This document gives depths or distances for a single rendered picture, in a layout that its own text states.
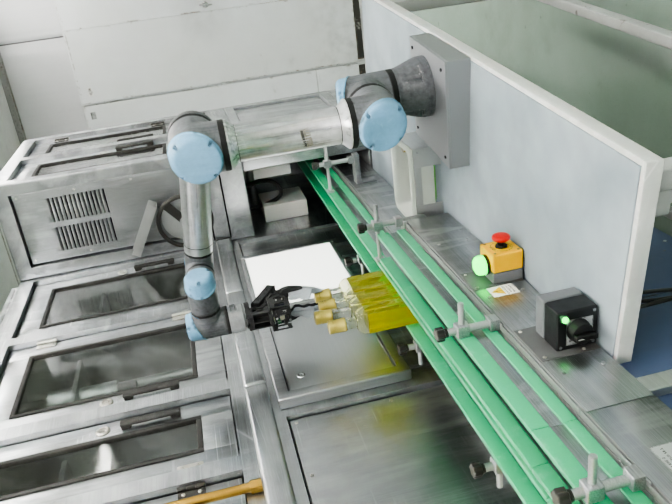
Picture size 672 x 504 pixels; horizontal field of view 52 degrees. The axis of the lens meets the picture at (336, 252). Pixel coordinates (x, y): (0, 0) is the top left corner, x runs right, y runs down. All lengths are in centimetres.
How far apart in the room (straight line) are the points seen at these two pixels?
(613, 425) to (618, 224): 32
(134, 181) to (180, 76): 274
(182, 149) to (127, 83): 386
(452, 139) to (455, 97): 10
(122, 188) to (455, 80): 145
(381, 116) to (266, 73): 387
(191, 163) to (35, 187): 124
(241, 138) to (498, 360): 72
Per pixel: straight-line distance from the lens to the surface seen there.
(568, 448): 115
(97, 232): 277
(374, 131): 157
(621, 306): 127
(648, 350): 139
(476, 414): 148
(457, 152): 173
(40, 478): 181
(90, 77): 539
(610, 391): 124
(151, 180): 268
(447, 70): 165
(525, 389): 126
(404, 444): 161
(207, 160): 154
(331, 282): 223
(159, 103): 540
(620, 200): 120
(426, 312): 164
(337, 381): 175
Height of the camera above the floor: 138
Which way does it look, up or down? 9 degrees down
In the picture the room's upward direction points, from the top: 101 degrees counter-clockwise
